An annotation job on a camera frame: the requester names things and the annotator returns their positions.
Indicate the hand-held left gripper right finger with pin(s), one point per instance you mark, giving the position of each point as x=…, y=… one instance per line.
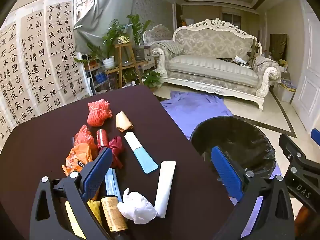
x=226, y=173

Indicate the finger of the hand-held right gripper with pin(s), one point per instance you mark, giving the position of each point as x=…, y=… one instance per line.
x=287, y=147
x=316, y=136

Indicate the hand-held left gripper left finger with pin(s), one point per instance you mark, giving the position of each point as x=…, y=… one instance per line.
x=96, y=173

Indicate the light blue packet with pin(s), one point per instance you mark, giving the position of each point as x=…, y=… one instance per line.
x=112, y=185

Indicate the orange printed plastic bag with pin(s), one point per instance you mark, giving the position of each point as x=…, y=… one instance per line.
x=76, y=158

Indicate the dark red plastic bag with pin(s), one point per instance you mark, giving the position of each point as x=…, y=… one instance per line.
x=116, y=150

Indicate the red cylindrical can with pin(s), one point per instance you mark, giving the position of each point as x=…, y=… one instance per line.
x=102, y=138

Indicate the yellow foam fruit net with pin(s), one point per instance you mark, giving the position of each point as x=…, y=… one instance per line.
x=95, y=210

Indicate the trash bin with black bag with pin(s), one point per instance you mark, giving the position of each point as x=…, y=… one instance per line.
x=237, y=135

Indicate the white tissue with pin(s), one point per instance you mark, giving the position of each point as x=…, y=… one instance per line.
x=136, y=207

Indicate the tan paper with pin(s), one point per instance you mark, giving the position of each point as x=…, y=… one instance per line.
x=123, y=121

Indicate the red-orange plastic bag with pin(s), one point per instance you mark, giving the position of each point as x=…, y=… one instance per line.
x=83, y=136

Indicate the brown label bottle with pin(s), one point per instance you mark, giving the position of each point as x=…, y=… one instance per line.
x=112, y=215

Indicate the white and blue tube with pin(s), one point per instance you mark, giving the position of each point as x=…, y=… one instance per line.
x=140, y=152

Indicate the plastic storage box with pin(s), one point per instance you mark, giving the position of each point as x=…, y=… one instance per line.
x=285, y=91

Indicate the white panel door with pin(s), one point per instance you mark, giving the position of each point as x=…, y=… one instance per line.
x=307, y=80

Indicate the red foam fruit net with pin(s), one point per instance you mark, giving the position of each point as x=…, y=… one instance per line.
x=98, y=115

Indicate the white flat tube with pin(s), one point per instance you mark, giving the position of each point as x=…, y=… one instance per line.
x=165, y=187

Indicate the dark brown tablecloth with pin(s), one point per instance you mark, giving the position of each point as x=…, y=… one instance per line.
x=50, y=120

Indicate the purple cloth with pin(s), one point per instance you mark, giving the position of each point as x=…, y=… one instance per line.
x=195, y=110

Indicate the yellow bag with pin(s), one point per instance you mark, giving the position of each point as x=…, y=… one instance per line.
x=283, y=63

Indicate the metal shelf rack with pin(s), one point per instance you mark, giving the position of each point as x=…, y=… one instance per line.
x=95, y=85

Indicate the blue plastic crate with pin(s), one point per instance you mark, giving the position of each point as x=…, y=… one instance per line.
x=99, y=77

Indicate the dark brown panel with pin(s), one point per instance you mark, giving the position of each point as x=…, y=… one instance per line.
x=278, y=47

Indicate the stack of papers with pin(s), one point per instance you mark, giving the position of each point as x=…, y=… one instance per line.
x=241, y=61

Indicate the olive toy rifle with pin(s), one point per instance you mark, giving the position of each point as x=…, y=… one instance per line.
x=253, y=50

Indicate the ornate white sofa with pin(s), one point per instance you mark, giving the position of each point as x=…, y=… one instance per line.
x=212, y=67

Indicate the black flat book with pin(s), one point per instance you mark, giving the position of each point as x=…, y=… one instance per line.
x=225, y=59

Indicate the small bushy green plant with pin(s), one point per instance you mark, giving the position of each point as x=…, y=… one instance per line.
x=152, y=78

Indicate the trailing green plant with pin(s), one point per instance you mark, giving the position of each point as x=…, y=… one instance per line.
x=90, y=55

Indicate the calligraphy paper sheet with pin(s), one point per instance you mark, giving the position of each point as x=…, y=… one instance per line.
x=67, y=55
x=12, y=80
x=40, y=67

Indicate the wooden plant stand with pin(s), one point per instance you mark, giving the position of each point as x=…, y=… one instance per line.
x=125, y=55

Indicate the white nightstand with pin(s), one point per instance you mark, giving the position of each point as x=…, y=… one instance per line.
x=147, y=57

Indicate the leafy plant in white pot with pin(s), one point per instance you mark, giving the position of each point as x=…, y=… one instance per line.
x=112, y=40

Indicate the small patterned ornament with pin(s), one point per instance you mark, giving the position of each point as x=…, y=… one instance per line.
x=123, y=40

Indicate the tall plant in glass vase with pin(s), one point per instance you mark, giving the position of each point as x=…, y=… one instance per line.
x=140, y=30

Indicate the ornate white armchair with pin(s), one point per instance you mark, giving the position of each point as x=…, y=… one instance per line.
x=160, y=33

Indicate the grey curtain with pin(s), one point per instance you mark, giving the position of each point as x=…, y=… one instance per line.
x=100, y=17

